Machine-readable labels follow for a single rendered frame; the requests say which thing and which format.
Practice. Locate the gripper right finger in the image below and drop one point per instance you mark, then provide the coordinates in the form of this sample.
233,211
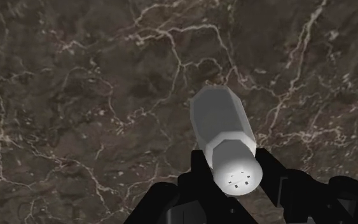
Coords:
302,195

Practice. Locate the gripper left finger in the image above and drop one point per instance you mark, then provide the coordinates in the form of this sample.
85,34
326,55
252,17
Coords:
197,192

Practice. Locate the white salt shaker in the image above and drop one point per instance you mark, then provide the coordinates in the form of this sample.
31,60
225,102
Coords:
220,130

